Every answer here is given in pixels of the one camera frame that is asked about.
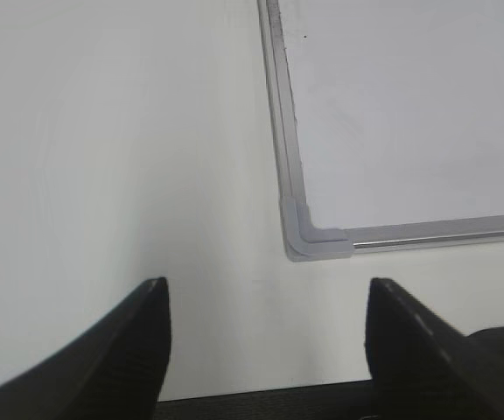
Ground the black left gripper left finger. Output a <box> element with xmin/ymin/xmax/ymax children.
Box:
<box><xmin>0</xmin><ymin>277</ymin><xmax>172</xmax><ymax>419</ymax></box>

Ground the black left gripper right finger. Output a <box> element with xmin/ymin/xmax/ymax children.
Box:
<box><xmin>365</xmin><ymin>278</ymin><xmax>504</xmax><ymax>419</ymax></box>

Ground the white board with grey frame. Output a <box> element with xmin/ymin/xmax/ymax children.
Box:
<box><xmin>258</xmin><ymin>1</ymin><xmax>504</xmax><ymax>262</ymax></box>

